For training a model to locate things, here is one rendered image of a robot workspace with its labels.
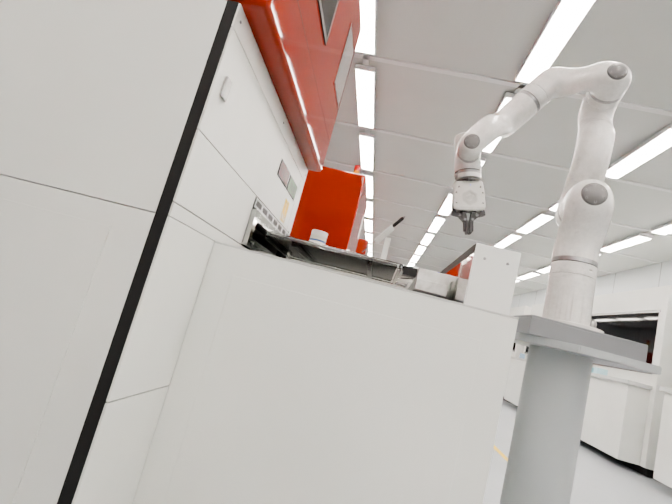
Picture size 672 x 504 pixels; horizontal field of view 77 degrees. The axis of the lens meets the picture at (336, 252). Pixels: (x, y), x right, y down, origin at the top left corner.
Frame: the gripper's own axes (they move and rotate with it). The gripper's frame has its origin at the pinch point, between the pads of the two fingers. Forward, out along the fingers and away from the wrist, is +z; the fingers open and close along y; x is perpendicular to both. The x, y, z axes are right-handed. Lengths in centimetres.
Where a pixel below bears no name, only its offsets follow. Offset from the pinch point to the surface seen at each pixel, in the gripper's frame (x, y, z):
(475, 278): -45, -9, 22
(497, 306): -45, -4, 27
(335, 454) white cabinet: -51, -36, 56
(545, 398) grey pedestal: -16, 16, 49
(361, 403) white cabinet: -51, -31, 47
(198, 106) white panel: -71, -60, -3
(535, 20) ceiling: 100, 63, -154
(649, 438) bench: 349, 258, 131
